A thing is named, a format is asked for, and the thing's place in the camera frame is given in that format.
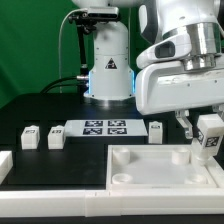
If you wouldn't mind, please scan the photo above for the white right fence piece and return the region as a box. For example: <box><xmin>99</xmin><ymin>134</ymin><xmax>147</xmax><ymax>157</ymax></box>
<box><xmin>195</xmin><ymin>151</ymin><xmax>224</xmax><ymax>189</ymax></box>

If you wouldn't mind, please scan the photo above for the black camera on stand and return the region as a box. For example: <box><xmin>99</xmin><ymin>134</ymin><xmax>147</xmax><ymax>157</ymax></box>
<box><xmin>69</xmin><ymin>6</ymin><xmax>120</xmax><ymax>35</ymax></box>

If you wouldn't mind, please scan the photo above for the white cable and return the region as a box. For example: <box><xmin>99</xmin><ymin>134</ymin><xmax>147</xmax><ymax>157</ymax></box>
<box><xmin>58</xmin><ymin>8</ymin><xmax>84</xmax><ymax>94</ymax></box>

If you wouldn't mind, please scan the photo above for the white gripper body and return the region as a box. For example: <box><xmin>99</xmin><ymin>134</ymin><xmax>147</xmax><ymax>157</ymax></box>
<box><xmin>135</xmin><ymin>34</ymin><xmax>224</xmax><ymax>115</ymax></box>

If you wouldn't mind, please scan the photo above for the black cables bundle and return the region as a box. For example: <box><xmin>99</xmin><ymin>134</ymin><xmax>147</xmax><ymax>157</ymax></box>
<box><xmin>40</xmin><ymin>76</ymin><xmax>90</xmax><ymax>94</ymax></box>

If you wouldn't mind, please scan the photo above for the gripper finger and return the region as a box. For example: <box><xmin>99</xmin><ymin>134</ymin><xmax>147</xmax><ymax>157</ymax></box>
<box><xmin>213</xmin><ymin>104</ymin><xmax>224</xmax><ymax>121</ymax></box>
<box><xmin>175</xmin><ymin>110</ymin><xmax>193</xmax><ymax>139</ymax></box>

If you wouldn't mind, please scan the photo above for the white marker sheet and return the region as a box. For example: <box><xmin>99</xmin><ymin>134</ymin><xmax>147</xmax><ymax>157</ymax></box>
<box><xmin>65</xmin><ymin>119</ymin><xmax>147</xmax><ymax>137</ymax></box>

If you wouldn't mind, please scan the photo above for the white front fence wall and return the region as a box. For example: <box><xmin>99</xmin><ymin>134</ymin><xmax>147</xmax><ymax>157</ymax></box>
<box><xmin>0</xmin><ymin>189</ymin><xmax>224</xmax><ymax>218</ymax></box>

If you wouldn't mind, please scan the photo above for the white left fence piece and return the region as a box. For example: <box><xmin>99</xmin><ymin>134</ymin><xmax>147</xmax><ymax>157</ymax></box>
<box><xmin>0</xmin><ymin>151</ymin><xmax>13</xmax><ymax>185</ymax></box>

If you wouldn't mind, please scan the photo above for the white fence piece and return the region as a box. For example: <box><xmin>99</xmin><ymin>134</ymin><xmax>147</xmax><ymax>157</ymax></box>
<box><xmin>195</xmin><ymin>151</ymin><xmax>224</xmax><ymax>189</ymax></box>
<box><xmin>0</xmin><ymin>151</ymin><xmax>13</xmax><ymax>185</ymax></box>

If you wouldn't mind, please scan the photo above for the white square tabletop part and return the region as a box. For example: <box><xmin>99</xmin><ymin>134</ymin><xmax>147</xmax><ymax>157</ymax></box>
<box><xmin>106</xmin><ymin>145</ymin><xmax>218</xmax><ymax>190</ymax></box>

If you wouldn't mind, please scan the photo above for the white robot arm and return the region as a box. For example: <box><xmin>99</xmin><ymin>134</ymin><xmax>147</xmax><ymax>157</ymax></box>
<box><xmin>72</xmin><ymin>0</ymin><xmax>224</xmax><ymax>116</ymax></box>

